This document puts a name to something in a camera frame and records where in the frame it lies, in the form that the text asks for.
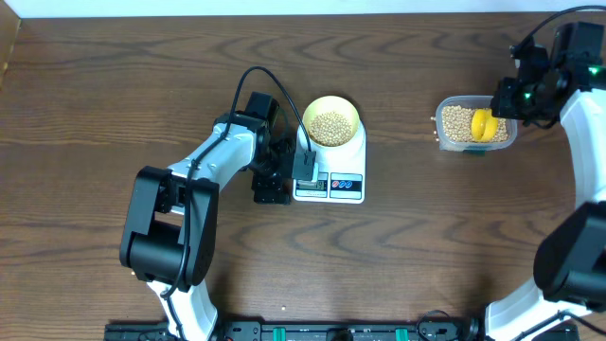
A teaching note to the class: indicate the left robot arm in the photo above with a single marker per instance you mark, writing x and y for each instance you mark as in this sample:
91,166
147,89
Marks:
169,235

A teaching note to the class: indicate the yellow measuring scoop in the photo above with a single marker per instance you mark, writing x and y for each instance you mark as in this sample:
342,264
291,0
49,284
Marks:
484,125

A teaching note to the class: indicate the white digital kitchen scale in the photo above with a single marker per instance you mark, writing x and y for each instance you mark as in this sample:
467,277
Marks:
341,174

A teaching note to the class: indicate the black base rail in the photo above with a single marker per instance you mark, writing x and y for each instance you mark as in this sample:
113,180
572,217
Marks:
256,331

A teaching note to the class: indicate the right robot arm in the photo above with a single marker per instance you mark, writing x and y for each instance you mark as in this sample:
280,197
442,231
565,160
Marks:
566,86

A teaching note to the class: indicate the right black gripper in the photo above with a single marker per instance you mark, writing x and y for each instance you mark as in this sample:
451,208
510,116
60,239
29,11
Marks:
501,105

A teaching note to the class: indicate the clear container of soybeans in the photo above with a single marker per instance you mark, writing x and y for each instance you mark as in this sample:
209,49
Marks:
454,121

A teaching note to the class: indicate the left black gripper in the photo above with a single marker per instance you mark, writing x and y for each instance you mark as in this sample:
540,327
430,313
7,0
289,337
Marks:
275,187

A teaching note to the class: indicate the yellow plastic bowl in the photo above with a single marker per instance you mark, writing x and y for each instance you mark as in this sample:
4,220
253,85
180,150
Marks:
331,121

